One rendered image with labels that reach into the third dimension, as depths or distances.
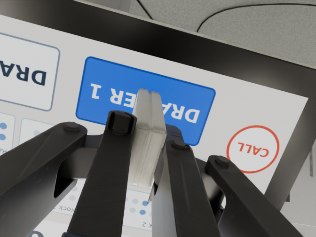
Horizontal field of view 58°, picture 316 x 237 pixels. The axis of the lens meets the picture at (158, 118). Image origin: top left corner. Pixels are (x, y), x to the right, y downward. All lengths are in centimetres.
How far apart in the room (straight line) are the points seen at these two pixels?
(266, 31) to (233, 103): 150
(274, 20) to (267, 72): 143
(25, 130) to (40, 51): 6
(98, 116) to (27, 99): 5
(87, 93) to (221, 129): 10
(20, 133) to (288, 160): 20
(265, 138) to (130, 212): 12
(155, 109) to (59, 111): 9
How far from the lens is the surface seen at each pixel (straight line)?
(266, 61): 21
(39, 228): 27
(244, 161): 23
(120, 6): 35
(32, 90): 22
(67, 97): 21
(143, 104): 16
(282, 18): 164
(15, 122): 23
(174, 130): 15
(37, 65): 21
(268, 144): 23
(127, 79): 20
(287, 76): 22
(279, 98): 22
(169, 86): 20
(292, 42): 179
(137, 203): 24
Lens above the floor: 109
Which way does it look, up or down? 21 degrees down
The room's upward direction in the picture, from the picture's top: 169 degrees counter-clockwise
